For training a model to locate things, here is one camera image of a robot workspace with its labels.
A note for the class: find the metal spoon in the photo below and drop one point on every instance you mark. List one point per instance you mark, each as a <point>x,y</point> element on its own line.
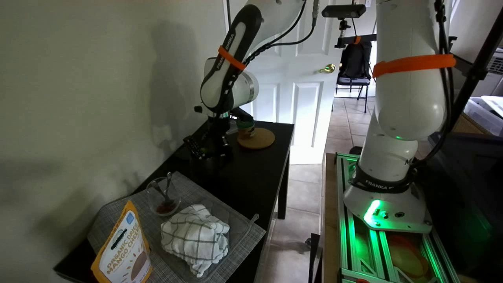
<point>169,186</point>

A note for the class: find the grey place mat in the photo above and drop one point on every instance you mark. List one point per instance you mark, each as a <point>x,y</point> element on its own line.
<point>238,238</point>

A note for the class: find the black tripod leg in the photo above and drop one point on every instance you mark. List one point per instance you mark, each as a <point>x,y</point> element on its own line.
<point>474,68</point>

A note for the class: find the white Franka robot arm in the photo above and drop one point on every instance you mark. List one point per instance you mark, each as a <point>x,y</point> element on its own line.
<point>409,104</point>

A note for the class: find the brown round mat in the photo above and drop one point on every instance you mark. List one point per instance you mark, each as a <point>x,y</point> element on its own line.
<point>257,139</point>

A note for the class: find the white door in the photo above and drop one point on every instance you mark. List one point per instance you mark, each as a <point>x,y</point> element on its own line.
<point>307,115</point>

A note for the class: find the white checked cloth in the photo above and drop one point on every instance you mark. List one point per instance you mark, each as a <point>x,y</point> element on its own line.
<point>196,238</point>

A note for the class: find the small black flat object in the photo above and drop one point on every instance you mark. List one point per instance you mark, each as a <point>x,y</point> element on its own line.
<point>188,142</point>

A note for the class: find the dark folding chair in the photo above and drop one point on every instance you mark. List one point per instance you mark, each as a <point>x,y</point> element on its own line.
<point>353,87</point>

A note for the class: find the black table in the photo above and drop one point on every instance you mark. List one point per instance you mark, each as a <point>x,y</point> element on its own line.
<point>252,174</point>

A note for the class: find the orange food packet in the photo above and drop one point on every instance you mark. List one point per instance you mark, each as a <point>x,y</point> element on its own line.
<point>122,252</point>

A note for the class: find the green cup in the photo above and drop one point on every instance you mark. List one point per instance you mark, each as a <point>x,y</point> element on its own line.
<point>246,125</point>

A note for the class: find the black backpack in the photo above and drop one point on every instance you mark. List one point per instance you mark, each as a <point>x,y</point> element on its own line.
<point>356,60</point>

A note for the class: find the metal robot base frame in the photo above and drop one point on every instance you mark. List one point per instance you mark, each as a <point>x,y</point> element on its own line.
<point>367,246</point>

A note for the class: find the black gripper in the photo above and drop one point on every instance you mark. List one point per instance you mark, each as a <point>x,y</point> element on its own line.
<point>218,128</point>

